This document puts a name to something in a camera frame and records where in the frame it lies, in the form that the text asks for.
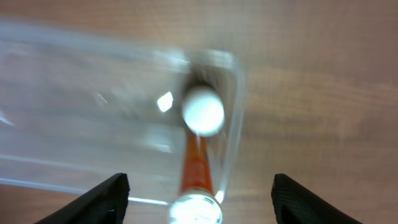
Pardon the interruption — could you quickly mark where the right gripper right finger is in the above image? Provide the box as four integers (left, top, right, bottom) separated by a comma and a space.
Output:
271, 174, 361, 224

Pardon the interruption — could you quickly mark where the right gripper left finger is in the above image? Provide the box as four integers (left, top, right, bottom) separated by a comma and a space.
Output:
36, 173, 130, 224

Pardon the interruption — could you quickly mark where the orange tube white cap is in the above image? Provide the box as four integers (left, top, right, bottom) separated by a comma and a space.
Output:
169, 133, 223, 224

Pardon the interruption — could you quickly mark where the dark bottle white cap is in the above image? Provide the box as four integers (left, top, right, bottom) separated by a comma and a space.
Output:
181, 80, 226, 138

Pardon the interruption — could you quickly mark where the clear plastic container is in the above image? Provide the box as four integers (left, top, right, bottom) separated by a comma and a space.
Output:
1, 21, 246, 205

